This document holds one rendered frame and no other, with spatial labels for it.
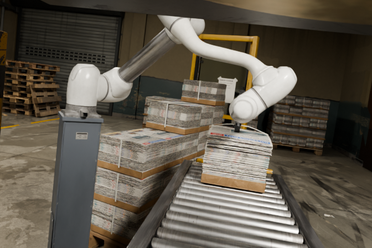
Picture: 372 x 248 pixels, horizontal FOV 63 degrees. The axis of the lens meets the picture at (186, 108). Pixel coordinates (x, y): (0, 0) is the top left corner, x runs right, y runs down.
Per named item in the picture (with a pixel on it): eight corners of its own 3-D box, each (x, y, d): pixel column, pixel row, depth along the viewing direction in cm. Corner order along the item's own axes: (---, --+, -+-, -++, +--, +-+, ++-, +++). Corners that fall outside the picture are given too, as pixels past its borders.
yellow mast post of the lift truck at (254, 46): (228, 191, 344) (249, 35, 330) (230, 189, 352) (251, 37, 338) (235, 193, 340) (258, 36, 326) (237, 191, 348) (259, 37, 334)
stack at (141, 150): (86, 249, 212) (98, 133, 205) (168, 201, 317) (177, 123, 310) (131, 270, 195) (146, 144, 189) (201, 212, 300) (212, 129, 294)
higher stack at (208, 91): (167, 201, 316) (182, 78, 306) (180, 194, 343) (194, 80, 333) (201, 212, 300) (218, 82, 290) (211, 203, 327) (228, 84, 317)
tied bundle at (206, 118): (163, 125, 284) (165, 101, 282) (177, 123, 310) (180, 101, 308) (199, 132, 267) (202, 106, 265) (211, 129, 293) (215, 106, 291)
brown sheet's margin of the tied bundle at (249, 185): (203, 170, 152) (204, 161, 152) (261, 179, 148) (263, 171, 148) (200, 182, 137) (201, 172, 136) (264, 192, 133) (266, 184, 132)
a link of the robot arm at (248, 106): (238, 128, 125) (265, 109, 124) (240, 129, 110) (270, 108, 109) (223, 107, 126) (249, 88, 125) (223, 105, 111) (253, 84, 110)
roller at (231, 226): (163, 221, 106) (165, 207, 105) (302, 247, 99) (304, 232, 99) (160, 227, 101) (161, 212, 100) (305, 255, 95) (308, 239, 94)
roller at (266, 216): (170, 206, 119) (172, 194, 118) (294, 229, 112) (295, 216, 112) (168, 211, 114) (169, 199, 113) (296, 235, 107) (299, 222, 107)
